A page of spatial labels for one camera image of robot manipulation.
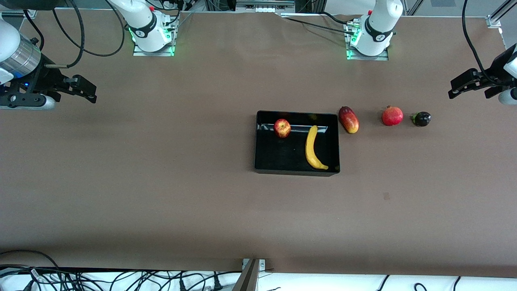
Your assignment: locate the yellow banana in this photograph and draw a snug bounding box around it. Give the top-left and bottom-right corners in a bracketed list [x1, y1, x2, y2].
[305, 125, 329, 171]

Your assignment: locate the red yellow apple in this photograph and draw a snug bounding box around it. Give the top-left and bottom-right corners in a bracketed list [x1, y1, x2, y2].
[274, 118, 291, 139]

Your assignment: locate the black rectangular plastic tray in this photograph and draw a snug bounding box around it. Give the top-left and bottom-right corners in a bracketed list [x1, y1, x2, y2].
[254, 110, 340, 177]

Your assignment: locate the dark purple mangosteen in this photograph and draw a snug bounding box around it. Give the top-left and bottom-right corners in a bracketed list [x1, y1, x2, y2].
[410, 111, 432, 127]

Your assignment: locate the red pomegranate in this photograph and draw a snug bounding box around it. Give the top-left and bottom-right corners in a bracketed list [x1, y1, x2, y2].
[382, 105, 404, 127]

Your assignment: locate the red yellow mango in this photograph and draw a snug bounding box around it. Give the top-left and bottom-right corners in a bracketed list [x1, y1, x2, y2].
[338, 106, 360, 134]

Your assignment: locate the grey power strip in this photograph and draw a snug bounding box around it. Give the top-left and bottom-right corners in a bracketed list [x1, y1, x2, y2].
[235, 0, 295, 13]

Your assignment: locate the black looping cable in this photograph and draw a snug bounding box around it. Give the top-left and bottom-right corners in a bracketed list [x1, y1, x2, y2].
[52, 0, 126, 57]

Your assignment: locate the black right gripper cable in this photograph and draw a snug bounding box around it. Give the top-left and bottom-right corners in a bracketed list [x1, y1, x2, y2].
[44, 0, 85, 69]

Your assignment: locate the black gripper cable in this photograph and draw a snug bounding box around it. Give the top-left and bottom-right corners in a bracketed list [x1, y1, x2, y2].
[44, 0, 85, 69]
[461, 0, 501, 86]

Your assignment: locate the aluminium frame bar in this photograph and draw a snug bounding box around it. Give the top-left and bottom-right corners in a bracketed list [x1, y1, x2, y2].
[487, 0, 517, 29]

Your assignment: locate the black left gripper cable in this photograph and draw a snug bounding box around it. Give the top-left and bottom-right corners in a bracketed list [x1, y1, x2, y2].
[461, 0, 501, 86]

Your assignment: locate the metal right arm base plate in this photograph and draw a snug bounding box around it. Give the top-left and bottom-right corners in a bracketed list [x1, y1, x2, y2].
[132, 18, 175, 57]

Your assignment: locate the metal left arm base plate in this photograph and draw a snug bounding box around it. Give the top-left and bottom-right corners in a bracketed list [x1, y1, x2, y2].
[345, 20, 389, 61]

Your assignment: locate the aluminium profile post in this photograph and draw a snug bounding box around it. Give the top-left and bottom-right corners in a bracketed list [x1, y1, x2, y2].
[232, 258, 266, 291]

